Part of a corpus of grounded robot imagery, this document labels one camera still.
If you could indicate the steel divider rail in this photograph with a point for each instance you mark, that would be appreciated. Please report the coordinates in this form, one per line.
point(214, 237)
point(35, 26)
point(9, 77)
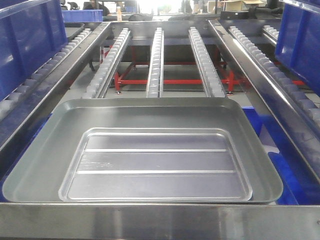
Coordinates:
point(22, 122)
point(297, 125)

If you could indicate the middle roller rail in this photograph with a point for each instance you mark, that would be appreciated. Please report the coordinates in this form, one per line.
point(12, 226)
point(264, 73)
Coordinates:
point(155, 80)

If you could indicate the blue crate far right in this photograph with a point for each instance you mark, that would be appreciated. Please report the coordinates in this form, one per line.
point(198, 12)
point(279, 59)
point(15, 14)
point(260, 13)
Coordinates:
point(298, 44)

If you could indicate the small silver ribbed tray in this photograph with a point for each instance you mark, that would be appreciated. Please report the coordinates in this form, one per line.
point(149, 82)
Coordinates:
point(199, 165)

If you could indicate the far left roller rail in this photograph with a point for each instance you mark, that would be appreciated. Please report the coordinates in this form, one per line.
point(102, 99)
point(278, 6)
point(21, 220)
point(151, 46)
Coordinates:
point(20, 93)

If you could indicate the far right roller rail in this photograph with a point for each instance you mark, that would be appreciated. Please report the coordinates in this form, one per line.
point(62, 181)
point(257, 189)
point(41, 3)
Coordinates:
point(286, 83)

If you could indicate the blue crate under rack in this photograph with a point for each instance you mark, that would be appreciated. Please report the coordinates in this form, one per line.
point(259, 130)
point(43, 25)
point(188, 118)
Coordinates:
point(293, 193)

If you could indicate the left centre roller rail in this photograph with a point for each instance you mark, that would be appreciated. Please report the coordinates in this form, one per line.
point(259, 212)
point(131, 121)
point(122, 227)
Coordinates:
point(99, 85)

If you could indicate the dark tray far left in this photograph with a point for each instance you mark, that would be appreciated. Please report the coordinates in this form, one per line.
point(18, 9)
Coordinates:
point(72, 29)

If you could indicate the roller rail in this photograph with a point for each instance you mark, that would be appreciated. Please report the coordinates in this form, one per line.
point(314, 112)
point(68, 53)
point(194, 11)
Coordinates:
point(211, 82)
point(99, 85)
point(155, 80)
point(20, 93)
point(286, 83)

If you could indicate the right centre roller rail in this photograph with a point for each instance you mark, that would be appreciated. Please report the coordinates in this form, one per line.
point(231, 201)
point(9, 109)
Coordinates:
point(211, 82)

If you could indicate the red metal floor frame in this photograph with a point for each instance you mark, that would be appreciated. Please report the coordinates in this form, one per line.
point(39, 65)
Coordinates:
point(179, 68)

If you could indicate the right steel divider rail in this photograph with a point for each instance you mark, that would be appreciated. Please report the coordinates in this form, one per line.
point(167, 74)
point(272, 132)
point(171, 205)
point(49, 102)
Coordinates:
point(297, 125)

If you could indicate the large grey metal tray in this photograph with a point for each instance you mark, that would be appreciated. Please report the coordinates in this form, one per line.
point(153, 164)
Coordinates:
point(38, 175)

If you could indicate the left steel divider rail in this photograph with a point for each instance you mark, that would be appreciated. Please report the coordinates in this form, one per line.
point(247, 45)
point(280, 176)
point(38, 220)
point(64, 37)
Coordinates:
point(22, 122)

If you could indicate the front steel rack bar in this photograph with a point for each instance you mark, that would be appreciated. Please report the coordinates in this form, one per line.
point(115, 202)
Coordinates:
point(105, 221)

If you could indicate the distant blue crate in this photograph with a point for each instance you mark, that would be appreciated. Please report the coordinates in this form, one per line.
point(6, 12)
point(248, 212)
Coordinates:
point(82, 16)

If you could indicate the blue crate far left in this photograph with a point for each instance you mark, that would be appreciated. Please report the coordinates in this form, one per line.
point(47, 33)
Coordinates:
point(31, 32)

